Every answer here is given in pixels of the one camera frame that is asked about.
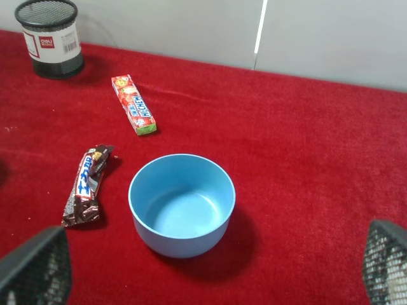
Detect brown chocolate bar wrapper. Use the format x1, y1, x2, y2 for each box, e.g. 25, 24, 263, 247
61, 144, 114, 227

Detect red table cloth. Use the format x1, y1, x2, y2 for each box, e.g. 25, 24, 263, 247
1, 31, 406, 304

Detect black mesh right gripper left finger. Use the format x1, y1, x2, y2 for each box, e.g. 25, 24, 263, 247
1, 226, 72, 304

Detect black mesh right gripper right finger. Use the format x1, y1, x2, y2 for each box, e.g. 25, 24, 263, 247
362, 220, 406, 304

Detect black mesh pen holder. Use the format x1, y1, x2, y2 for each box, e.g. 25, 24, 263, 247
15, 1, 85, 79

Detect red Hi-Chew candy pack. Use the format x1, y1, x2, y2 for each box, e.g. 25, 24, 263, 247
111, 74, 157, 136

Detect blue bowl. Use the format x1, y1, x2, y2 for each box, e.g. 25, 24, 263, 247
128, 154, 236, 259

